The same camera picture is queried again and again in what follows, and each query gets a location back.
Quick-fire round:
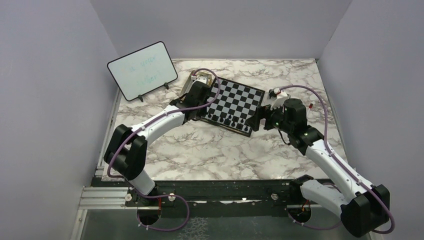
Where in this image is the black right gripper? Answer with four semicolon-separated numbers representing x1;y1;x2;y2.
246;99;293;134

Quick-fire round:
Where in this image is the black chess queen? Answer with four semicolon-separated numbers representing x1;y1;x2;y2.
211;115;219;122

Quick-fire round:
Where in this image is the black chess rook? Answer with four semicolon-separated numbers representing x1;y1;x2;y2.
223;118;231;126

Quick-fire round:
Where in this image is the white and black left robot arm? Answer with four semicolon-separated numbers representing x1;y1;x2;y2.
103;80;212;206

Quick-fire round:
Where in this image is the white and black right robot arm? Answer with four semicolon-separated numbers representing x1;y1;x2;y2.
245;98;390;238

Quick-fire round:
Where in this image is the black and silver chessboard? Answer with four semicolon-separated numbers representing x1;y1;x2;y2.
201;78;265;137

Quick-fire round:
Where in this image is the small whiteboard with stand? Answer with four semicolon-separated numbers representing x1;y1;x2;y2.
106;41;178;101

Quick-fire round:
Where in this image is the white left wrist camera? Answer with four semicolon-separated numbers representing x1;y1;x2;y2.
195;75;211;86

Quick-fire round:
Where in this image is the black mounting rail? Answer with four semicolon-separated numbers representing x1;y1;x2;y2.
78;178;317;218

